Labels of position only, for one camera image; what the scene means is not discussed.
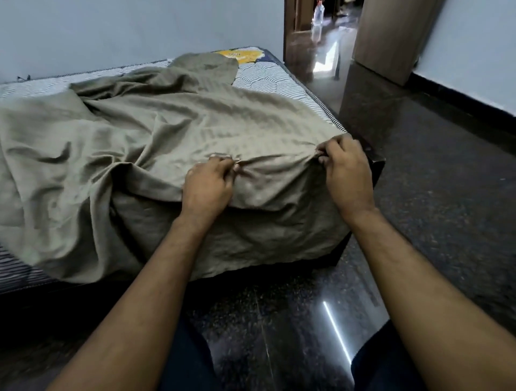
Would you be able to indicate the person's right hand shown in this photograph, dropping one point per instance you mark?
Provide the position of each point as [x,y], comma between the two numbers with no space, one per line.
[350,181]

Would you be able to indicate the person's left hand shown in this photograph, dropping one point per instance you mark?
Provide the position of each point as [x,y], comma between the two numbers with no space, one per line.
[207,191]

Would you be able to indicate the plain taupe bed sheet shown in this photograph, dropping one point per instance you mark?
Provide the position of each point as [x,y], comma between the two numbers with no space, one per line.
[161,129]

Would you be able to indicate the person's left forearm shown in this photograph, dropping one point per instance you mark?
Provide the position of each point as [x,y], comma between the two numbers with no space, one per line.
[137,314]

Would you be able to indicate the person's right forearm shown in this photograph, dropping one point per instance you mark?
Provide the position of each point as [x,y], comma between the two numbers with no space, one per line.
[435,306]

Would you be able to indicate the person's dark trousers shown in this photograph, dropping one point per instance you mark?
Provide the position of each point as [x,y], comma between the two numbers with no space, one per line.
[383,362]

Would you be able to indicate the white striped mattress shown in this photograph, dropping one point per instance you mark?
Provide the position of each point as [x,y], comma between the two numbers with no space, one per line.
[274,80]

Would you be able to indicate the dark brown door panel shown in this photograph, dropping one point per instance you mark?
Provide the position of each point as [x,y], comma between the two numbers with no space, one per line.
[298,24]

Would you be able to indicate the clear plastic bottle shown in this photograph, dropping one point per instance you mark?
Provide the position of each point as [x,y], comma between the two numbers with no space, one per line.
[318,12]

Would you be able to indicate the dark wooden bed frame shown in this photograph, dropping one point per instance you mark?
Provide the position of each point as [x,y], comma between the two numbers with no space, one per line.
[377,171]

